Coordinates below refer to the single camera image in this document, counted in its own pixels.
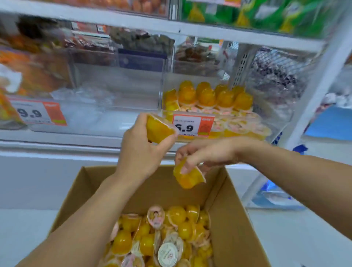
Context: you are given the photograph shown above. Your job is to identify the person's right hand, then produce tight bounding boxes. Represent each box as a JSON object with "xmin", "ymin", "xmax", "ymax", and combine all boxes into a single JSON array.
[{"xmin": 175, "ymin": 136, "xmax": 240, "ymax": 175}]

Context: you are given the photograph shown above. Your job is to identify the person's left hand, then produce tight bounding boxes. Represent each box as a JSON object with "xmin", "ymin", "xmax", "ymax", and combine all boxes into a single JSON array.
[{"xmin": 115, "ymin": 113, "xmax": 179, "ymax": 182}]

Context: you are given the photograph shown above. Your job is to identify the yellow jelly cup pink lid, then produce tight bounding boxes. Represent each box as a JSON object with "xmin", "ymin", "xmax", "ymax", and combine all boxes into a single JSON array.
[
  {"xmin": 146, "ymin": 114, "xmax": 176, "ymax": 144},
  {"xmin": 173, "ymin": 157, "xmax": 207, "ymax": 190}
]

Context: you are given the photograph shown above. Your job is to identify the cluster of yellow jelly cups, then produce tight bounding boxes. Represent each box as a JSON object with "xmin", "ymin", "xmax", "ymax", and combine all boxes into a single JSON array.
[{"xmin": 162, "ymin": 80, "xmax": 273, "ymax": 141}]

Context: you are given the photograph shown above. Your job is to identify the brown cardboard box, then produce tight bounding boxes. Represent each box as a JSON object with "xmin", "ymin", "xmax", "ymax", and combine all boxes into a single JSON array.
[{"xmin": 48, "ymin": 165, "xmax": 271, "ymax": 267}]

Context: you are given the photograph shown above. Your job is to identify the pile of yellow jelly cups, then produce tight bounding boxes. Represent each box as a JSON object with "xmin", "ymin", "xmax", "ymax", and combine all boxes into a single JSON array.
[{"xmin": 99, "ymin": 204, "xmax": 215, "ymax": 267}]

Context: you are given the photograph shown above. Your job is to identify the person's right forearm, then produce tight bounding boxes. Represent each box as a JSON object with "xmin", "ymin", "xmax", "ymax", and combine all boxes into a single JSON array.
[{"xmin": 236, "ymin": 137, "xmax": 352, "ymax": 240}]

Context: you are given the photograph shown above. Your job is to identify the person's left forearm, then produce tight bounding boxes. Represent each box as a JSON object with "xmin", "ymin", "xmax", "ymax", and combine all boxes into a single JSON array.
[{"xmin": 15, "ymin": 172, "xmax": 146, "ymax": 267}]

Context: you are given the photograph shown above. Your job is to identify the orange white price tag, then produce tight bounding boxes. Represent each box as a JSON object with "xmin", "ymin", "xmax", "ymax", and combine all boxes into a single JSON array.
[
  {"xmin": 10, "ymin": 99, "xmax": 67, "ymax": 127},
  {"xmin": 192, "ymin": 0, "xmax": 242, "ymax": 7},
  {"xmin": 172, "ymin": 114, "xmax": 216, "ymax": 138}
]

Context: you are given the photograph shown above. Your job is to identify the blue snack bags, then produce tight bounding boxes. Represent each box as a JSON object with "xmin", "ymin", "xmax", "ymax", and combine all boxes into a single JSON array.
[{"xmin": 261, "ymin": 180, "xmax": 278, "ymax": 193}]

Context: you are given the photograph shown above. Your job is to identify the crumpled clear plastic bag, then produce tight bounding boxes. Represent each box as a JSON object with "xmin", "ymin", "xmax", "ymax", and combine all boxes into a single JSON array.
[{"xmin": 51, "ymin": 88, "xmax": 116, "ymax": 127}]

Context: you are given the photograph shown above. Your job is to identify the dark blue card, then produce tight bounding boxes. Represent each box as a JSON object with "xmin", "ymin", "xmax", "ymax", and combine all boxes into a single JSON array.
[{"xmin": 118, "ymin": 49, "xmax": 168, "ymax": 72}]

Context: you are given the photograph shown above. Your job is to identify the pile of brown sachets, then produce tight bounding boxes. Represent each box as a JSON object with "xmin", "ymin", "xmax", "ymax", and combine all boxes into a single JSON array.
[{"xmin": 176, "ymin": 45, "xmax": 220, "ymax": 62}]

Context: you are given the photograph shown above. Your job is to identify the pile of silver foil packets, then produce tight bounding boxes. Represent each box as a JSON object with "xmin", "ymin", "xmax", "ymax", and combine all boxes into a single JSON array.
[{"xmin": 253, "ymin": 48, "xmax": 311, "ymax": 105}]

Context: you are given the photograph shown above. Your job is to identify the pile of red snack packets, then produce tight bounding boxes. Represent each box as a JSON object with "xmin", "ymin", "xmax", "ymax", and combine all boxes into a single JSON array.
[{"xmin": 63, "ymin": 36, "xmax": 113, "ymax": 51}]

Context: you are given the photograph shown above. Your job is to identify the pile of orange snack packets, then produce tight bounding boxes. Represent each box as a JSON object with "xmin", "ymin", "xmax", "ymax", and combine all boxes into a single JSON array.
[{"xmin": 0, "ymin": 36, "xmax": 72, "ymax": 124}]

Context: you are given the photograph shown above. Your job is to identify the pile of white red candies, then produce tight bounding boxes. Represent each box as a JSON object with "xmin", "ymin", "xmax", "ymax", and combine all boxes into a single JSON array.
[{"xmin": 322, "ymin": 92, "xmax": 352, "ymax": 109}]

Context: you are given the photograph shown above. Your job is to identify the green sausage packet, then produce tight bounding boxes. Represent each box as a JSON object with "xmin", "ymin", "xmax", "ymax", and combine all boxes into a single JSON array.
[
  {"xmin": 235, "ymin": 0, "xmax": 289, "ymax": 31},
  {"xmin": 279, "ymin": 0, "xmax": 336, "ymax": 38},
  {"xmin": 181, "ymin": 0, "xmax": 242, "ymax": 25}
]

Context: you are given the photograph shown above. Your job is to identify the white sausage packet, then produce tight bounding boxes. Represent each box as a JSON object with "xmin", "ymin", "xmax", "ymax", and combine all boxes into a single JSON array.
[{"xmin": 0, "ymin": 65, "xmax": 22, "ymax": 93}]

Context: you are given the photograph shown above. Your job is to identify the white wire mesh panel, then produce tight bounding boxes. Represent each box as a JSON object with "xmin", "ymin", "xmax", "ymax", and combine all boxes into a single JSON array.
[{"xmin": 225, "ymin": 41, "xmax": 322, "ymax": 110}]

